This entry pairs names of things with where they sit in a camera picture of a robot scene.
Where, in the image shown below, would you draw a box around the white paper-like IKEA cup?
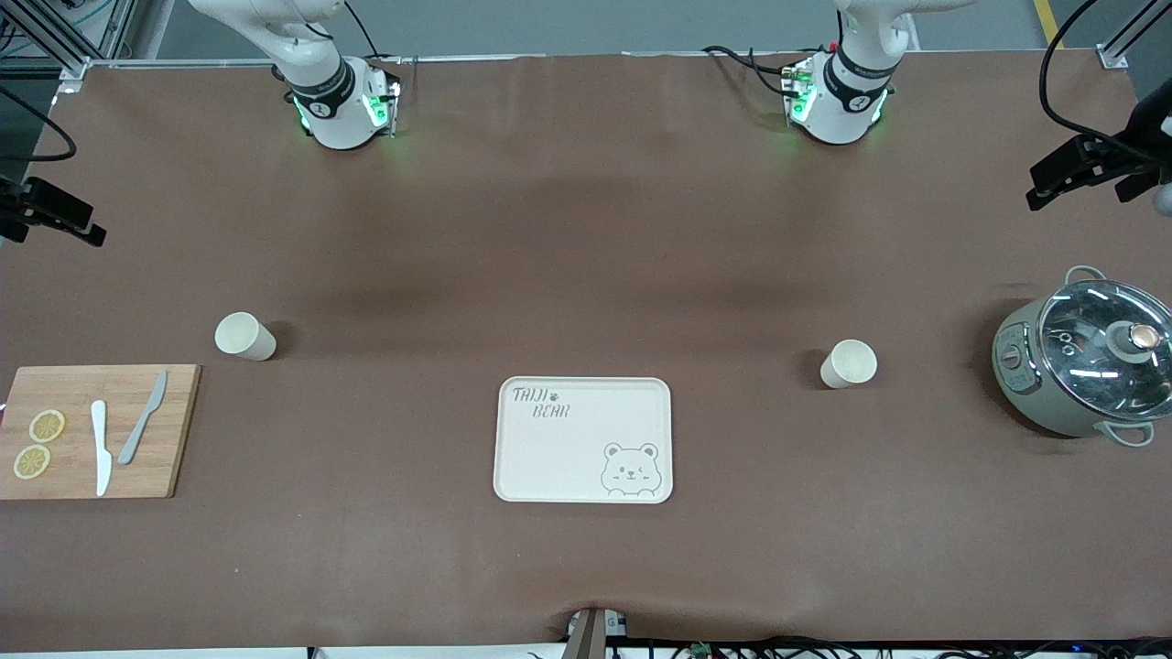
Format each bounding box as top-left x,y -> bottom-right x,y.
819,340 -> 878,390
214,312 -> 277,362

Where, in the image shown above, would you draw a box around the white bear print tray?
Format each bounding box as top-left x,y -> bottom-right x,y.
494,376 -> 674,504

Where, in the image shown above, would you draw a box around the glass pot lid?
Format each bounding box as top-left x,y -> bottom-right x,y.
1037,279 -> 1172,422

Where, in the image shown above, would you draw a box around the bamboo cutting board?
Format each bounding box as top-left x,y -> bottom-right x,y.
0,364 -> 201,501

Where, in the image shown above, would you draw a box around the sage green electric pot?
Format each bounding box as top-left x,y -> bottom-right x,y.
992,265 -> 1172,448

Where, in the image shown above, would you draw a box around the grey plastic knife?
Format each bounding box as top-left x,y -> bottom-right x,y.
117,370 -> 168,466

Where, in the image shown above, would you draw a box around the white plastic knife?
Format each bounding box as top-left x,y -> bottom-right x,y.
90,400 -> 113,497

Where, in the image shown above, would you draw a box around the aluminium frame profile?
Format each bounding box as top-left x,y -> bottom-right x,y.
1094,0 -> 1172,70
0,0 -> 138,97

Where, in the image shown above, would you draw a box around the black left base cables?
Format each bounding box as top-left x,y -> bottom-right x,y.
703,44 -> 799,100

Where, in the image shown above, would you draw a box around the black right base cable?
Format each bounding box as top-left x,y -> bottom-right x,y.
343,0 -> 408,67

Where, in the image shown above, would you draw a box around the camera mount post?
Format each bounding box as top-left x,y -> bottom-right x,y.
566,606 -> 629,659

